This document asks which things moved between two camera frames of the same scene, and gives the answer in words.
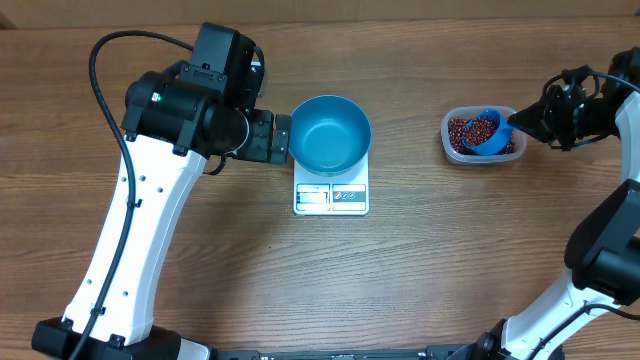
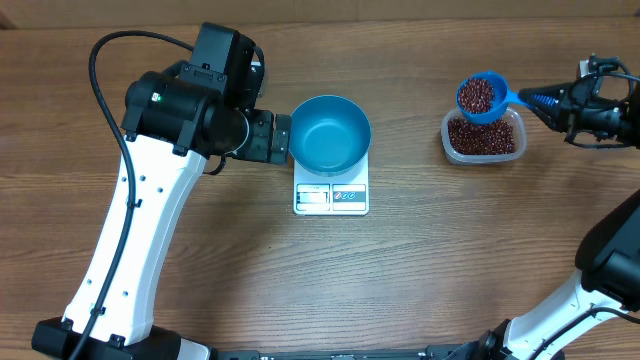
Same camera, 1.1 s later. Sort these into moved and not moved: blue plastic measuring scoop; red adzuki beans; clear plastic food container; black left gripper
Moved: blue plastic measuring scoop
Not moved: red adzuki beans; clear plastic food container; black left gripper
